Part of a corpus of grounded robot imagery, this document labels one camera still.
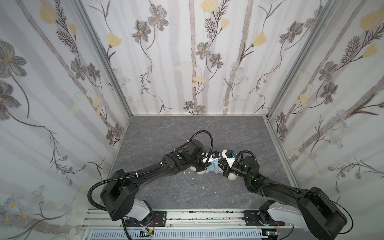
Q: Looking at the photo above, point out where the black corrugated right cable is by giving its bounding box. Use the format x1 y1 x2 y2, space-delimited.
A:
187 130 214 157

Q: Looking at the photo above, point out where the black corrugated cable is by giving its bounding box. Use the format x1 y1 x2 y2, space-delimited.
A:
187 130 214 157
87 167 163 240

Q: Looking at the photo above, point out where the white plush teddy bear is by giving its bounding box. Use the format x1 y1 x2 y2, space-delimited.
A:
190 151 223 175

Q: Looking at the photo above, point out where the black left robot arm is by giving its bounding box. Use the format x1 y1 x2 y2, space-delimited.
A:
99 140 206 221

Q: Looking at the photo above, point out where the aluminium corner post right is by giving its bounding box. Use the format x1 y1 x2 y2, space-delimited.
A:
266 1 339 120

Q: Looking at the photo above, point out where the white slotted cable duct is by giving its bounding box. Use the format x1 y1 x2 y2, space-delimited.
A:
89 229 269 240

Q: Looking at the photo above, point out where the aluminium corner post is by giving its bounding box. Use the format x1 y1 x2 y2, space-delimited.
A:
266 1 339 120
71 0 134 120

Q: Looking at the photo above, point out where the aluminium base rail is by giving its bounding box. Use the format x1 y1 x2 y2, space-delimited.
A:
80 209 304 230

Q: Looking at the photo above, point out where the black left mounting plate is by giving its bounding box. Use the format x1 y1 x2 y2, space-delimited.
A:
124 211 167 228

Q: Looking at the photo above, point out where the black mounting plate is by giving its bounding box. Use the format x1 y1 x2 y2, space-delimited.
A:
243 210 286 227
124 211 167 228

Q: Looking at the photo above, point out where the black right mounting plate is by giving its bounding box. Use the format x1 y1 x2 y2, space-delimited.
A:
243 210 286 227

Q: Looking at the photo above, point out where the black corrugated left cable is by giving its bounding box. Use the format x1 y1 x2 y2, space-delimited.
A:
87 167 163 240

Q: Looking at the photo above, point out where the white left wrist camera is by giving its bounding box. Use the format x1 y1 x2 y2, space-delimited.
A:
202 151 222 164

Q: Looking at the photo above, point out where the light blue fleece hoodie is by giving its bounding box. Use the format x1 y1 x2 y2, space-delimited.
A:
206 157 224 174

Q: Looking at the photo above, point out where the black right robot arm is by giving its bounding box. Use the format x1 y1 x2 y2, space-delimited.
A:
218 151 350 240

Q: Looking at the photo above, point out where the aluminium corner post left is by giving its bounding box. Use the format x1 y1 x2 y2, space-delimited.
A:
71 0 134 120

